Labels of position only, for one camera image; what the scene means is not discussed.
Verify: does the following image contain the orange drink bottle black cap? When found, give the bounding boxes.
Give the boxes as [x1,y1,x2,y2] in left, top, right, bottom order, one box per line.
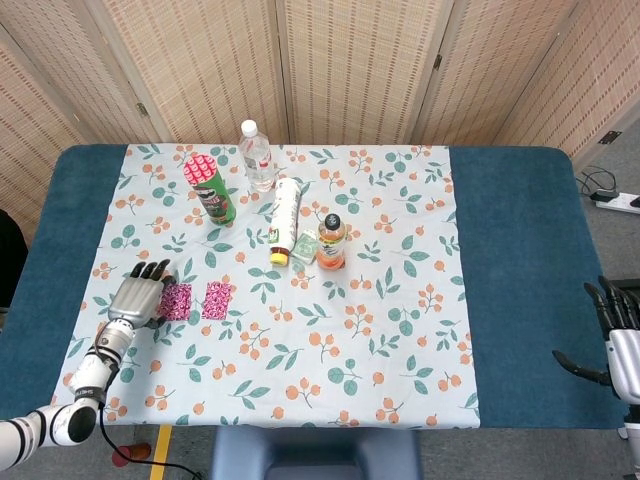
[316,212,348,271]

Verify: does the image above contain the blue table cover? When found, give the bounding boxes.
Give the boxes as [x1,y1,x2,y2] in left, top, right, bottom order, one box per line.
[0,143,626,431]

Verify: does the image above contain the small green white packet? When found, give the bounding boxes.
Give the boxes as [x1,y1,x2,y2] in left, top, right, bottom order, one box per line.
[291,229,319,264]

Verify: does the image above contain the pink patterned packet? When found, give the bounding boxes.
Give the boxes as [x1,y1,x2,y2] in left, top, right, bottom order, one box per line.
[158,282,194,322]
[201,281,234,322]

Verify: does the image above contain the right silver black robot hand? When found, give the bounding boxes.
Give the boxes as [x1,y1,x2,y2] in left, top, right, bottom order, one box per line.
[552,274,640,402]

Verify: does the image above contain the green Pringles can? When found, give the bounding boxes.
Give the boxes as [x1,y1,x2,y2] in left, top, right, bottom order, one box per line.
[182,152,237,228]

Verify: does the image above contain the white power strip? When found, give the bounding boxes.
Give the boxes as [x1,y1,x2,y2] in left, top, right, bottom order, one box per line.
[589,191,640,216]

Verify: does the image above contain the bamboo folding screen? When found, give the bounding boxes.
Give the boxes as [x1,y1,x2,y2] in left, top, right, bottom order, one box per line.
[0,0,640,246]

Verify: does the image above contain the yellow floor tape strip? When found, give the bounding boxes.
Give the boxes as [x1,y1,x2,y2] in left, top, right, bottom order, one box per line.
[149,424,174,480]

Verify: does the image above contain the clear water bottle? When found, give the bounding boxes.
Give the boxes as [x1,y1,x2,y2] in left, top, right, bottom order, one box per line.
[237,119,277,194]

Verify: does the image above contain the red cylinder can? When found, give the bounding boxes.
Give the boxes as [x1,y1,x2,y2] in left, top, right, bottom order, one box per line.
[111,442,152,467]

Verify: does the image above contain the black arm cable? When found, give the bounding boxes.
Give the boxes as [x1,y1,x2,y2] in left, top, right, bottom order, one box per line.
[98,399,205,480]

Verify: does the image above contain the black floor cable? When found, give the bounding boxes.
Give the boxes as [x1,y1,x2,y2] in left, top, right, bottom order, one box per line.
[574,166,616,194]

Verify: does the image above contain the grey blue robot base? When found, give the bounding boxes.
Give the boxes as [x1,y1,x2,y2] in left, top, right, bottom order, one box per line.
[209,427,424,480]

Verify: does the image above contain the floral print tablecloth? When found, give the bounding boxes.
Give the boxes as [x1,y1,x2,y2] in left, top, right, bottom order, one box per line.
[46,143,482,430]

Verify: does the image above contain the black chair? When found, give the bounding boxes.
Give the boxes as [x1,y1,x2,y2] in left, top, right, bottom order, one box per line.
[0,209,29,309]

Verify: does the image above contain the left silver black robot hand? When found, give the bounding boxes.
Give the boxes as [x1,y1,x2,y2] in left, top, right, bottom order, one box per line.
[108,258,177,329]

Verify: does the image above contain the white bottle yellow cap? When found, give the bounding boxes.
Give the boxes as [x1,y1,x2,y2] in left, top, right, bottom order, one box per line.
[268,177,303,267]

